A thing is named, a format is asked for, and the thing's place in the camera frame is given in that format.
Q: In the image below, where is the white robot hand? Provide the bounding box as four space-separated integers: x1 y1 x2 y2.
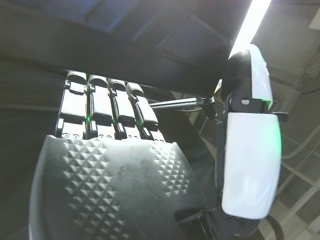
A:
28 43 290 240

